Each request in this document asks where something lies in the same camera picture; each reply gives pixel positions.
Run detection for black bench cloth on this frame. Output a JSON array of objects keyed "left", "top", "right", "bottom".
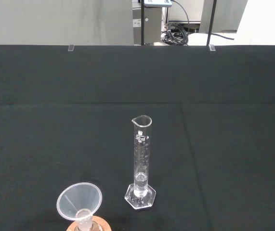
[{"left": 0, "top": 44, "right": 275, "bottom": 231}]

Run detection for grey metal cabinet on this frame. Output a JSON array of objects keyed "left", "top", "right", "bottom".
[{"left": 132, "top": 5, "right": 163, "bottom": 46}]

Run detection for black tripod pole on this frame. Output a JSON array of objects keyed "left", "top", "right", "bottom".
[
  {"left": 206, "top": 0, "right": 218, "bottom": 46},
  {"left": 140, "top": 0, "right": 145, "bottom": 46}
]

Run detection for translucent plastic funnel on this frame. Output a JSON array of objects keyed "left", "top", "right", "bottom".
[{"left": 56, "top": 182, "right": 103, "bottom": 221}]

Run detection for round-bottom glass flask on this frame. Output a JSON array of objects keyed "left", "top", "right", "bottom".
[{"left": 75, "top": 208, "right": 102, "bottom": 231}]

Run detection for coiled black floor cables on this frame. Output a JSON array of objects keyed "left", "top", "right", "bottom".
[{"left": 161, "top": 22, "right": 191, "bottom": 46}]

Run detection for cork ring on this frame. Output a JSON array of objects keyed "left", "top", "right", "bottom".
[{"left": 66, "top": 215, "right": 109, "bottom": 231}]

